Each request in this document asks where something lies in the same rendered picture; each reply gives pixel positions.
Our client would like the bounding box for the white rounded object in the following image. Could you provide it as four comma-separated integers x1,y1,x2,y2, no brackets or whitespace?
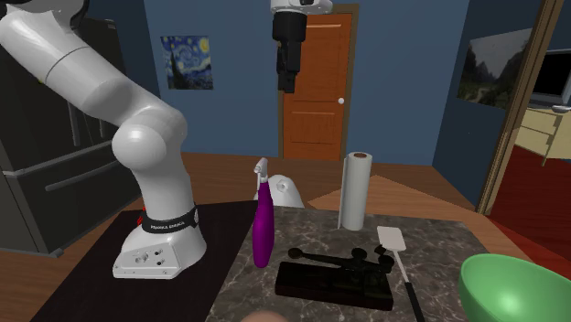
253,174,306,209

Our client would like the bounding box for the orange wooden door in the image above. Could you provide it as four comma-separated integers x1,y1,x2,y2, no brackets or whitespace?
277,4,360,162

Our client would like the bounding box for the green bowl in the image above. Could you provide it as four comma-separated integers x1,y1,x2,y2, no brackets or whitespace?
457,252,571,322

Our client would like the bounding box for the purple spray bottle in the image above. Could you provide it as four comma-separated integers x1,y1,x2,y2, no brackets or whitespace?
252,156,275,269

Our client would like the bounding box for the black refrigerator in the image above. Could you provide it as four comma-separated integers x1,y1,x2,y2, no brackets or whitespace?
0,16,145,259

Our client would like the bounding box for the cream cabinet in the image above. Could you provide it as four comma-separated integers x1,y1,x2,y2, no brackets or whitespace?
513,105,571,167

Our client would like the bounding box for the black screen appliance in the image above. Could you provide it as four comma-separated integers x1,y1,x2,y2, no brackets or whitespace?
529,48,571,108

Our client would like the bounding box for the white spatula with black handle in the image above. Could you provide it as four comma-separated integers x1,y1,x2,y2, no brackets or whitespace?
376,225,427,322

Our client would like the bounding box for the mountain landscape wall picture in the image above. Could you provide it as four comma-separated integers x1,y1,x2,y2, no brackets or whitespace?
456,27,533,111

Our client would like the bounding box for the dark robot stand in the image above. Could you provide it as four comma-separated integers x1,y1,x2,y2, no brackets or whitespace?
29,200,260,322

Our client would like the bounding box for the white paper towel roll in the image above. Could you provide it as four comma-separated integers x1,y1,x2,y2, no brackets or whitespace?
337,151,374,232

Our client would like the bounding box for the black lever device on base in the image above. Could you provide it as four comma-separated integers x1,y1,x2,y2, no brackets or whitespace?
274,245,396,312

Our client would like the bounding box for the tan rounded object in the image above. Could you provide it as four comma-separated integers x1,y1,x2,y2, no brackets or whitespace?
240,310,290,322

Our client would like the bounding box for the wooden door frame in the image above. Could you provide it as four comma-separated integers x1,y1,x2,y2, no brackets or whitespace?
475,0,566,217

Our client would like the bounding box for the starry night wall picture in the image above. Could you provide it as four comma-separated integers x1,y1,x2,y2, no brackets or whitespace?
159,35,215,91

